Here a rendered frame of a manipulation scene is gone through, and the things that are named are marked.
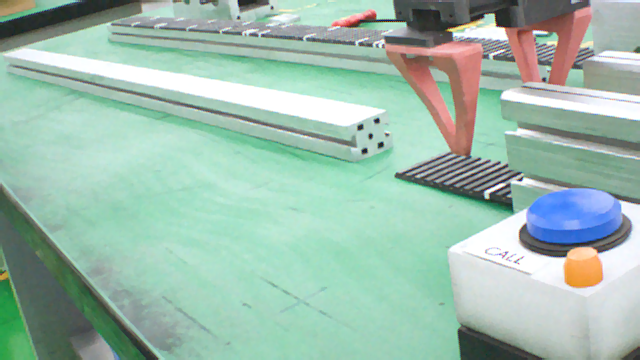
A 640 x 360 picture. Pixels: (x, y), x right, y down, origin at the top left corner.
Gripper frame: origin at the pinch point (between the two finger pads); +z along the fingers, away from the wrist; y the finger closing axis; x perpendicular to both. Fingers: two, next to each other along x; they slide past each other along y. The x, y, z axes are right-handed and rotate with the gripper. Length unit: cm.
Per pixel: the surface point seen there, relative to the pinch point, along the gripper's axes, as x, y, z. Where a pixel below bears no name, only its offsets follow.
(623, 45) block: 0.9, 14.1, -1.7
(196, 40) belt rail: 78, 17, 3
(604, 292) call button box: -21.2, -15.9, -1.1
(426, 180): 5.7, -2.4, 4.1
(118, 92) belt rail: 61, -2, 3
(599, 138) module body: -11.2, -3.8, -1.8
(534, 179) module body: -6.0, -3.8, 1.4
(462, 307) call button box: -14.0, -16.9, 1.3
